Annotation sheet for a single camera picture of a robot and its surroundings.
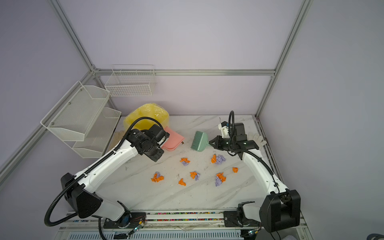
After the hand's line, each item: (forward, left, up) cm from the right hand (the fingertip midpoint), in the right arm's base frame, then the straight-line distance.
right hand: (209, 141), depth 79 cm
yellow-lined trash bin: (+22, +35, +3) cm, 41 cm away
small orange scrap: (-7, -16, -20) cm, 27 cm away
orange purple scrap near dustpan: (-1, +14, -19) cm, 24 cm away
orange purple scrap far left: (-12, +30, -19) cm, 37 cm away
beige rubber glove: (+17, +65, -19) cm, 70 cm away
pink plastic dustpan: (+1, +19, 0) cm, 19 cm away
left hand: (-7, +29, -1) cm, 30 cm away
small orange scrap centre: (-14, +16, -21) cm, 30 cm away
